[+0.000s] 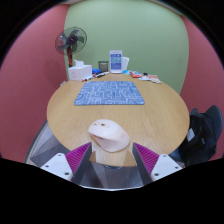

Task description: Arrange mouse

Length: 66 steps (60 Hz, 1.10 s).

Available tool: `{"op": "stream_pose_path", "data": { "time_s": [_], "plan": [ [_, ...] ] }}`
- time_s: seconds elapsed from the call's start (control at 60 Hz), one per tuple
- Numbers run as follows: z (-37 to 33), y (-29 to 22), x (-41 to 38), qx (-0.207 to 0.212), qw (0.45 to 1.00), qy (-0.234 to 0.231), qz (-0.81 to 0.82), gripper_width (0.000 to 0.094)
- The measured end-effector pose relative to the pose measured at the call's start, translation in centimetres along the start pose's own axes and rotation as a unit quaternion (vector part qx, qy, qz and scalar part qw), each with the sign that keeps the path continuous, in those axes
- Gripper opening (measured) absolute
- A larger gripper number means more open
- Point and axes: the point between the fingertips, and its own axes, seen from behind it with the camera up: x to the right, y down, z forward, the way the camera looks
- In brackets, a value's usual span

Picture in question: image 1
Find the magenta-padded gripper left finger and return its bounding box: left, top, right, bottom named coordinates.
left=39, top=141, right=93, bottom=186

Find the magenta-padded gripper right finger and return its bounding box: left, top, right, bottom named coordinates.
left=132, top=141, right=184, bottom=186

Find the cream pink computer mouse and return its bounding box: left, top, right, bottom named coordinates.
left=87, top=118, right=131, bottom=154

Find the blue patterned mouse pad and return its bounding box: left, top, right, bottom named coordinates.
left=73, top=80, right=146, bottom=107

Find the black office chair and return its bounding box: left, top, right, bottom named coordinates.
left=169, top=105, right=224, bottom=168

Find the white orange snack packet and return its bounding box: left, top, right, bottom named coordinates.
left=138, top=73, right=163, bottom=85

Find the red capped whiteboard marker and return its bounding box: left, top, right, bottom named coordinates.
left=81, top=75, right=96, bottom=83

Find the white tissue box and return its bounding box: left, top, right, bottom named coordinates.
left=67, top=59, right=93, bottom=82

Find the black capped whiteboard marker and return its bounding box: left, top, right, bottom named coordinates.
left=94, top=70, right=111, bottom=79

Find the dark mesh pen cup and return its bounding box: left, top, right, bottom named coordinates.
left=97, top=60, right=110, bottom=73

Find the white blue sign stand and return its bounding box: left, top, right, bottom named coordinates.
left=109, top=49, right=131, bottom=75

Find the red black standing fan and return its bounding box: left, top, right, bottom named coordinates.
left=54, top=26, right=88, bottom=68

